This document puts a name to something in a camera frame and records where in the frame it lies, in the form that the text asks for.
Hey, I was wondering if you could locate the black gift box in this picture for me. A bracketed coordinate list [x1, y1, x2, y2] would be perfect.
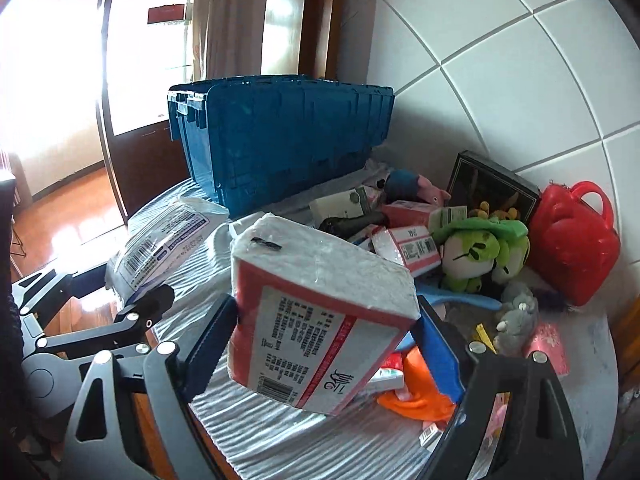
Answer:
[447, 150, 540, 224]

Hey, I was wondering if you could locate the white green medicine box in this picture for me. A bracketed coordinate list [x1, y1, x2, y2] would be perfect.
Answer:
[309, 185, 371, 228]

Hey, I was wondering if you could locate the blue pink pig plush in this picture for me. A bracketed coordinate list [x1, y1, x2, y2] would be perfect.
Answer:
[383, 169, 451, 207]

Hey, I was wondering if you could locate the grey mouse plush toy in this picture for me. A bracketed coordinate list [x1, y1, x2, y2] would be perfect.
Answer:
[494, 281, 539, 356]

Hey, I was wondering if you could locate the pink tissue pack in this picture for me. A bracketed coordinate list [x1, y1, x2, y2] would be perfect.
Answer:
[228, 214, 420, 415]
[372, 226, 442, 278]

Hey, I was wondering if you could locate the yellow plastic clip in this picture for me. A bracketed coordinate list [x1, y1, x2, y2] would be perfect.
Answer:
[473, 323, 497, 354]

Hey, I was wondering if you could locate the white blue wipes packet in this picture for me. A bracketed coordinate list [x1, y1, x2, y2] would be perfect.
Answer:
[105, 196, 229, 306]

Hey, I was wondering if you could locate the red plastic toy suitcase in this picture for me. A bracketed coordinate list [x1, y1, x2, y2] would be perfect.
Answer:
[527, 181, 620, 308]

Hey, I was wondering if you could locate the green frog plush toy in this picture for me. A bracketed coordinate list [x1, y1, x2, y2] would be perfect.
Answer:
[432, 217, 530, 294]

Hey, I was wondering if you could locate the small pink tissue packet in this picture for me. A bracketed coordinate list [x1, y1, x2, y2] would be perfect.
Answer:
[524, 322, 570, 377]

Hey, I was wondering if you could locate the white curtain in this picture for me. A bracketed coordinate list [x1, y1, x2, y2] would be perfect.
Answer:
[192, 0, 267, 80]

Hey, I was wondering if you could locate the brown bear plush toy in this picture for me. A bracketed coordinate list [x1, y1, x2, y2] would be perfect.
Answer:
[468, 200, 520, 220]

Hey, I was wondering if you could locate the blue plastic storage crate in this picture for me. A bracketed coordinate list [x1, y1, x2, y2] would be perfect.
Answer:
[167, 75, 395, 218]

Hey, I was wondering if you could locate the orange plastic toy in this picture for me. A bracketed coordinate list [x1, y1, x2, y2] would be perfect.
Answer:
[376, 347, 456, 424]

